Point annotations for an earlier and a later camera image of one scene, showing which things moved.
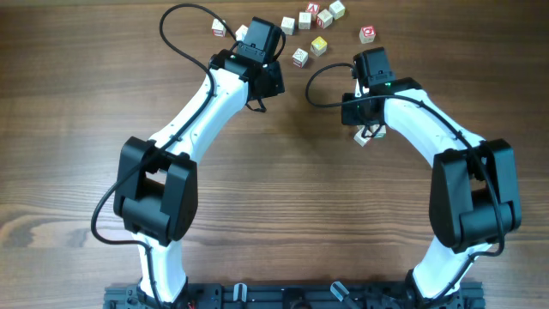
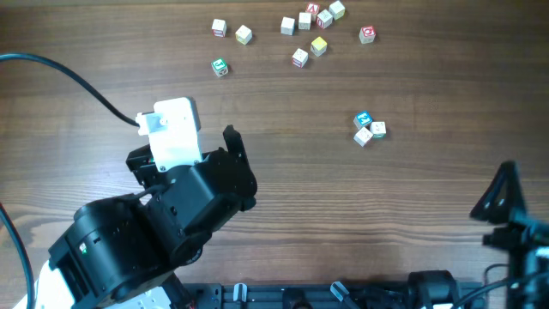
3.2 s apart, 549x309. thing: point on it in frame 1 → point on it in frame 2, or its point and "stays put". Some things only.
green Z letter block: x=381 y=133 stays put
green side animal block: x=359 y=139 stays put
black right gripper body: x=356 y=113 → x=530 y=233
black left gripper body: x=272 y=80 → x=227 y=166
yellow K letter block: x=318 y=46 stays put
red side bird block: x=300 y=57 stays put
